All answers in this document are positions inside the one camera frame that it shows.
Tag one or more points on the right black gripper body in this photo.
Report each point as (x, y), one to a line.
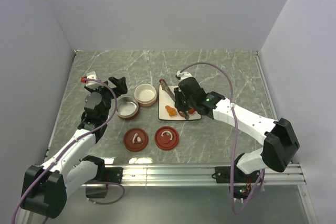
(183, 104)

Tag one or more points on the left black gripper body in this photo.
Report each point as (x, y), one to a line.
(107, 95)

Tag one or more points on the orange fried nugget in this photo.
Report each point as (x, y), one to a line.
(171, 111)

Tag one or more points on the metal tongs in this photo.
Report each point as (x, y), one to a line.
(166, 88)

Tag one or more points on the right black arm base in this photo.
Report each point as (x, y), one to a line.
(242, 181)

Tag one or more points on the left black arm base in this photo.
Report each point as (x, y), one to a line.
(98, 187)

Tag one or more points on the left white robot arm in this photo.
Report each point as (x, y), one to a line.
(47, 187)

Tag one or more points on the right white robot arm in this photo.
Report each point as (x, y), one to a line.
(278, 139)

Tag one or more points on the steel bowl red base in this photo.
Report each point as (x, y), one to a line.
(128, 108)

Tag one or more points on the white rectangular plate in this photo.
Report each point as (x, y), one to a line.
(164, 99)

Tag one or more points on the white pink bowl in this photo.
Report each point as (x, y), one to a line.
(145, 95)

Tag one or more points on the red lid right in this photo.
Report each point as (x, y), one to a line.
(166, 138)

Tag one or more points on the red lid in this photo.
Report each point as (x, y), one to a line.
(135, 139)
(166, 138)

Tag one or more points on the red lid left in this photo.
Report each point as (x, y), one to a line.
(135, 139)

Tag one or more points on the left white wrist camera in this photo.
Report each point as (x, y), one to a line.
(87, 80)

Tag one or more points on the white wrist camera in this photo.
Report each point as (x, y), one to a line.
(182, 75)
(87, 80)

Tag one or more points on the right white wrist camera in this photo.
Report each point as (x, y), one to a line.
(182, 75)

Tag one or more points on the aluminium front rail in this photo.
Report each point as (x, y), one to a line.
(197, 175)

